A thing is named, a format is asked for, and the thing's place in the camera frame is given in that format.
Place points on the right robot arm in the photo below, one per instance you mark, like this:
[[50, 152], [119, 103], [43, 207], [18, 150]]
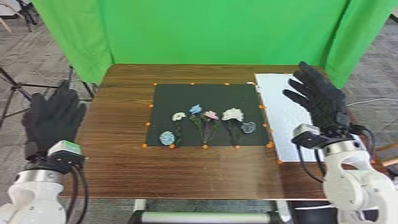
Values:
[[361, 186]]

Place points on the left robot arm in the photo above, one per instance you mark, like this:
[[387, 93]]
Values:
[[35, 190]]

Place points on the pink flower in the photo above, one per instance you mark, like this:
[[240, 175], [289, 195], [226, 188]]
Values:
[[210, 115]]

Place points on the dark mat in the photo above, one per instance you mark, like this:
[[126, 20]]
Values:
[[206, 95]]

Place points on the small white flower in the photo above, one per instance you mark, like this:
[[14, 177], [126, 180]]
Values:
[[178, 116]]

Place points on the large white flower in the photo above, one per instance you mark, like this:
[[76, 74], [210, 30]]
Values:
[[233, 114]]

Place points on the black tripod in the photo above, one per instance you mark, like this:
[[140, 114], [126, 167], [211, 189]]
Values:
[[18, 87]]

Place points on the pale grey bar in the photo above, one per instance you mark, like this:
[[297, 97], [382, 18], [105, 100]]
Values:
[[206, 218]]

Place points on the white sheet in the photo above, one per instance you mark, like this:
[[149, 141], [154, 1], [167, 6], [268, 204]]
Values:
[[284, 116]]

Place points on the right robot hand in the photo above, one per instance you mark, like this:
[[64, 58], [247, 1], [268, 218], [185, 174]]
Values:
[[321, 100]]

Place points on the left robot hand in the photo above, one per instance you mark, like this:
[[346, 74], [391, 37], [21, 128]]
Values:
[[53, 120]]

